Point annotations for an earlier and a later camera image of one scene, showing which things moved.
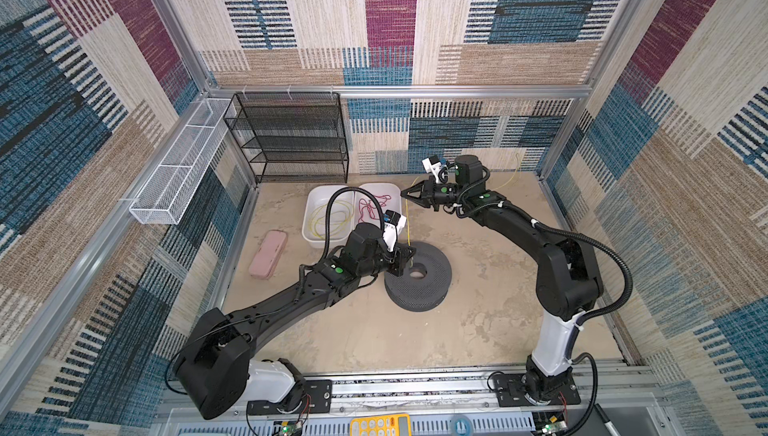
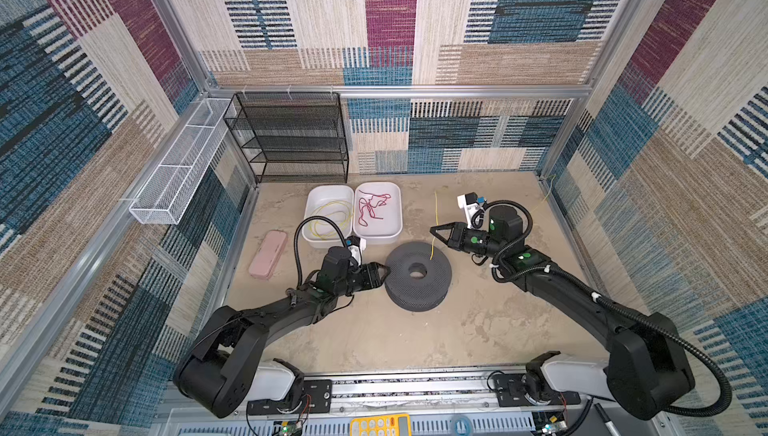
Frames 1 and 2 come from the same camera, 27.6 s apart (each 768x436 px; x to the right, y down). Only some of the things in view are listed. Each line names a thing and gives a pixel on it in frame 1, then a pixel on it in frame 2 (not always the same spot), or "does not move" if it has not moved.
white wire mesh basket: (163, 198) does not move
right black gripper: (427, 195) → (455, 240)
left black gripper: (400, 259) → (370, 277)
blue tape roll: (461, 425) does not move
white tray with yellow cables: (314, 213) does not move
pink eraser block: (268, 254) does not move
